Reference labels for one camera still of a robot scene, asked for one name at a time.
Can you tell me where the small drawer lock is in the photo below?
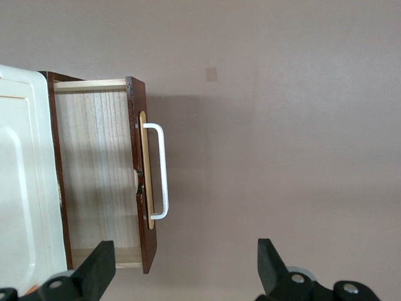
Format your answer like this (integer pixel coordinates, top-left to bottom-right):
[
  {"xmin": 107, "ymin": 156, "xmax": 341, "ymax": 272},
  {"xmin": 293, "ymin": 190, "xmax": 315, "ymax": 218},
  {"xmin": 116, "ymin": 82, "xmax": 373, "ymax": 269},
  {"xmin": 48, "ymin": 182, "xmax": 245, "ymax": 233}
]
[{"xmin": 133, "ymin": 168, "xmax": 146, "ymax": 196}]

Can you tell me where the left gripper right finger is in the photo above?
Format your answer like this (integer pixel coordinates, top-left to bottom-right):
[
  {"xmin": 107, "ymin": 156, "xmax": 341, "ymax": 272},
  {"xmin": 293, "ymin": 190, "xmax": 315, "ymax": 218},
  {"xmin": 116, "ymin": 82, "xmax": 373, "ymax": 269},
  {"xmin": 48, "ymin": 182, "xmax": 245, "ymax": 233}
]
[{"xmin": 254, "ymin": 238, "xmax": 333, "ymax": 301}]

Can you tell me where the light wooden handle plate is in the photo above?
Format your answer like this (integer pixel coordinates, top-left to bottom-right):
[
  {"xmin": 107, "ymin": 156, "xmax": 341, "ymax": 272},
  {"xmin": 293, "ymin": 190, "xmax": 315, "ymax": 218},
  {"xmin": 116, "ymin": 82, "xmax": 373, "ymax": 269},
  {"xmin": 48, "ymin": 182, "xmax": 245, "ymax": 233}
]
[{"xmin": 138, "ymin": 110, "xmax": 155, "ymax": 230}]

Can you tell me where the dark brown wooden drawer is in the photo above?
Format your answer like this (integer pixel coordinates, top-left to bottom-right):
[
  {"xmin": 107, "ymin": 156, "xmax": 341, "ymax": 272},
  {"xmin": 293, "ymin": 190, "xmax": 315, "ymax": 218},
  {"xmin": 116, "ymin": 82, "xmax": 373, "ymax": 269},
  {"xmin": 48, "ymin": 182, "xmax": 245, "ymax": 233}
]
[{"xmin": 46, "ymin": 76, "xmax": 159, "ymax": 275}]

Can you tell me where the white drawer handle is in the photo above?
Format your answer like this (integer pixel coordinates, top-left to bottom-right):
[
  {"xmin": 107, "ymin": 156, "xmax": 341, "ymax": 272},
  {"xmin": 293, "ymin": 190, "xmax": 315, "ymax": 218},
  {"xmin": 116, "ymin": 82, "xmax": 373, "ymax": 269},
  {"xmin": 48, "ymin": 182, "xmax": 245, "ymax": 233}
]
[{"xmin": 142, "ymin": 122, "xmax": 170, "ymax": 220}]

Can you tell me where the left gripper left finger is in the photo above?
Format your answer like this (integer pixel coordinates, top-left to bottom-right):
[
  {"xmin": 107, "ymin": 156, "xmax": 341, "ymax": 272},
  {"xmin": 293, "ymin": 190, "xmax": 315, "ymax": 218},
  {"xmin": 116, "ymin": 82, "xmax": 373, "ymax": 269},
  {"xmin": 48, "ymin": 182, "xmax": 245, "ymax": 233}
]
[{"xmin": 38, "ymin": 240, "xmax": 117, "ymax": 301}]

